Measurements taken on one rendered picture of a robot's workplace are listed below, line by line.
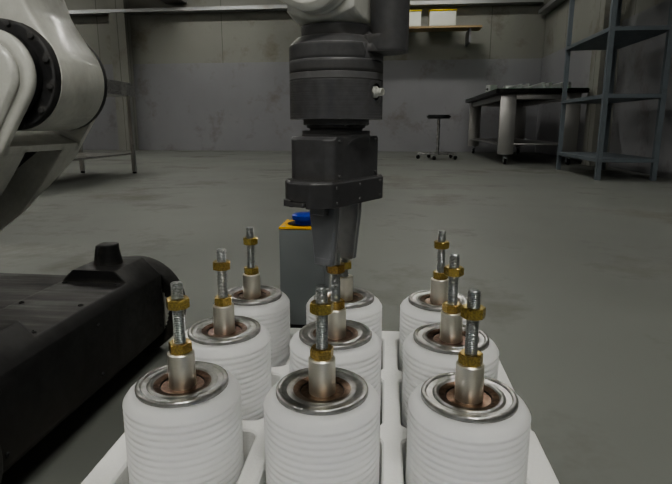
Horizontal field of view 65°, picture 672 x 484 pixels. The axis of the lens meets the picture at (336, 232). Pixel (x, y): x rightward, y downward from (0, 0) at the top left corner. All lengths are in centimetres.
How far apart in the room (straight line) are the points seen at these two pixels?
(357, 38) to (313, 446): 33
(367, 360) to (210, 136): 1000
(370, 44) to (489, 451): 34
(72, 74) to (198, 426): 54
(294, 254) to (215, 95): 967
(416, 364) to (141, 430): 25
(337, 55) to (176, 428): 33
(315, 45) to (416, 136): 938
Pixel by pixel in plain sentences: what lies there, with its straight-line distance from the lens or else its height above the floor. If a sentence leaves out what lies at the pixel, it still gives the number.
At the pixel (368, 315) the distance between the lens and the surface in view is 64.
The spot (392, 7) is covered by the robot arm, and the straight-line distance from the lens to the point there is 49.
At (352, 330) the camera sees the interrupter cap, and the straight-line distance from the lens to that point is 56.
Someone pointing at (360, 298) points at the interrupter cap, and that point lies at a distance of 66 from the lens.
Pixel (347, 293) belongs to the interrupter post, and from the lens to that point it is 66.
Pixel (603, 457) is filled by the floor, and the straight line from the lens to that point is 90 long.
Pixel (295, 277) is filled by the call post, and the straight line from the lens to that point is 81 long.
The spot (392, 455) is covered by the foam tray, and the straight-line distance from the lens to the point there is 51.
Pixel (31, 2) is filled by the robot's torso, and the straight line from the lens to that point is 86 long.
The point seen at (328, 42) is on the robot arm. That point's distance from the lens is 48.
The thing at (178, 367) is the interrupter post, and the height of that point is 27.
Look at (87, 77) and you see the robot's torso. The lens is 86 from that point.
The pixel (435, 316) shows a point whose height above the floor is 25.
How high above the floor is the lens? 46
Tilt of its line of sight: 11 degrees down
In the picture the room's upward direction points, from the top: straight up
